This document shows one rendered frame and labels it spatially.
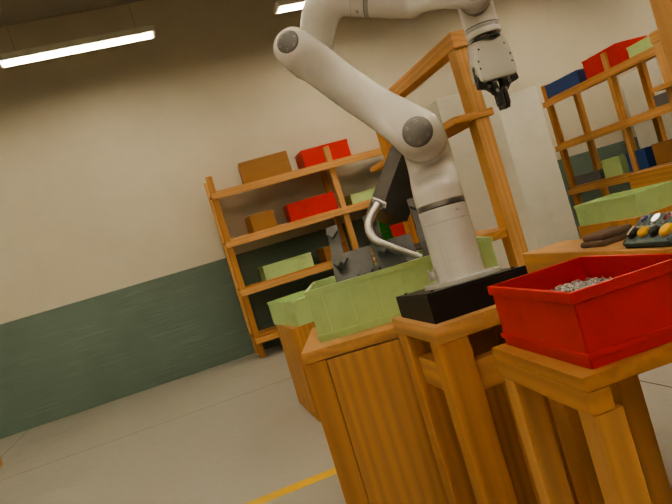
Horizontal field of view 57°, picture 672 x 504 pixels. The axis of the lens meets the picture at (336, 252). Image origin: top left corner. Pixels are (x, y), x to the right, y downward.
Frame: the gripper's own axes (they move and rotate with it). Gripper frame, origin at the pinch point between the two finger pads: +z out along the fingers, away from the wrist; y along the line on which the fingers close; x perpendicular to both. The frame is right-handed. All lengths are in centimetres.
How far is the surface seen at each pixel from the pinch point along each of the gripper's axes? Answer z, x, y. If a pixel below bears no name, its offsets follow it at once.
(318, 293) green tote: 36, -52, 52
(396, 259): 34, -74, 19
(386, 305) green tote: 45, -49, 32
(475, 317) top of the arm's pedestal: 46, 13, 26
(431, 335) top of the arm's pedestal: 47, 11, 37
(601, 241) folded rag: 38.7, 10.1, -8.5
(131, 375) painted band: 108, -634, 240
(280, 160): -88, -608, -4
